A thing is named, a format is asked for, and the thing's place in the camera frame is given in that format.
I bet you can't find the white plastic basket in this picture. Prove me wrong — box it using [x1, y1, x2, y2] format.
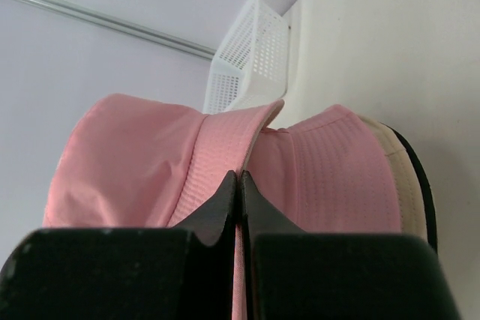
[202, 0, 290, 115]

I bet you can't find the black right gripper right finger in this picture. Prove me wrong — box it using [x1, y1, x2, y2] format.
[240, 172, 461, 319]

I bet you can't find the pink bucket hat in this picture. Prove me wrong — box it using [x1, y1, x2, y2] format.
[41, 91, 285, 320]
[247, 105, 401, 233]

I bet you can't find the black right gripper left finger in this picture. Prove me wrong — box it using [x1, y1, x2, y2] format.
[1, 172, 237, 319]

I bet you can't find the beige bucket hat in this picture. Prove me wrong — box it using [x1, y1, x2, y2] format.
[359, 115, 428, 241]

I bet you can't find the black bucket hat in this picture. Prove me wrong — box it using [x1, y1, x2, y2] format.
[389, 127, 438, 252]

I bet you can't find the aluminium corner post left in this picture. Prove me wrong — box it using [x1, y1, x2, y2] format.
[14, 0, 215, 61]

